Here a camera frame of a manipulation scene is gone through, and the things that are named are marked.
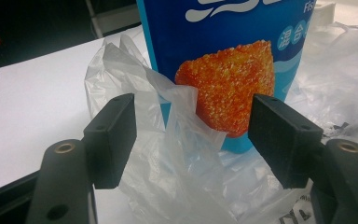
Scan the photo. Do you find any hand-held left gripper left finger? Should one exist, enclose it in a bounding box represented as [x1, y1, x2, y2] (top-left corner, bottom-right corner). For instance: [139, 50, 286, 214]
[25, 92, 138, 224]

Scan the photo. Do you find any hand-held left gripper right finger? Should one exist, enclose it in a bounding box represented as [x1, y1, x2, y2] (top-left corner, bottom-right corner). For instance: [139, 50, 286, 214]
[247, 93, 358, 224]

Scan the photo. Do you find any clear plastic bag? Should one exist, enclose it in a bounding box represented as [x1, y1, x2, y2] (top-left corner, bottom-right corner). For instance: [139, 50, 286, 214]
[84, 21, 358, 224]

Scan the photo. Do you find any blue snack bag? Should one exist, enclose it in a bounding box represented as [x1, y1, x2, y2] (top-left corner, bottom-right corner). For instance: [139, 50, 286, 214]
[135, 0, 317, 155]

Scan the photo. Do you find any white metal stand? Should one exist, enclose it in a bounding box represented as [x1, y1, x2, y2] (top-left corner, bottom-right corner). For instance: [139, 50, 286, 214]
[85, 0, 142, 39]

